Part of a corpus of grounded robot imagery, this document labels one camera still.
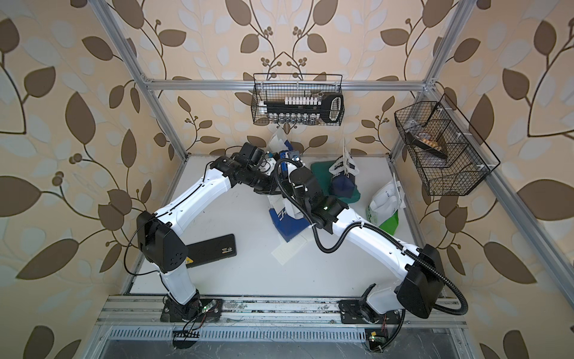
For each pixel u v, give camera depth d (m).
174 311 0.69
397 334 0.69
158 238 0.45
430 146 0.75
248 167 0.67
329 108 0.85
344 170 0.85
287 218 0.80
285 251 0.89
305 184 0.52
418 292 0.39
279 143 0.97
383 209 0.81
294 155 0.61
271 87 0.91
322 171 0.93
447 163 0.74
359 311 0.73
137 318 0.74
